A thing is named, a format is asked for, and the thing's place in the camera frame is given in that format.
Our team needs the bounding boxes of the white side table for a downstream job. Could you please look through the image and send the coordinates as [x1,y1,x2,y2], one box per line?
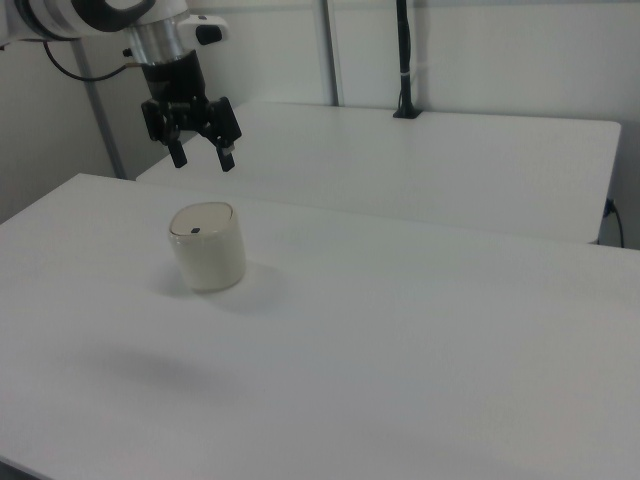
[135,101,623,245]

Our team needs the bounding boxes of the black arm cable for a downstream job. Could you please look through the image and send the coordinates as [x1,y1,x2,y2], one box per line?
[42,40,141,82]

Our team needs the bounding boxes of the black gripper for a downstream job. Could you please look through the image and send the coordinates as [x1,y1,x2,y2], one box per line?
[140,50,243,174]

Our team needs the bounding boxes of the grey metal frame post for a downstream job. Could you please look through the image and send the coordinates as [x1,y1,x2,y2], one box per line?
[73,39,126,180]

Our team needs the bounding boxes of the black camera pole with clamp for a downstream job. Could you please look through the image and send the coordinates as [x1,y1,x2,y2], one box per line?
[392,0,424,120]

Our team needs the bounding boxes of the white cylindrical cup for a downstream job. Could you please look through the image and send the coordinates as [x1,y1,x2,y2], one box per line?
[167,201,248,294]

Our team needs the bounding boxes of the black power cable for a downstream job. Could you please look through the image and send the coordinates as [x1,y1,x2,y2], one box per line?
[604,197,626,248]

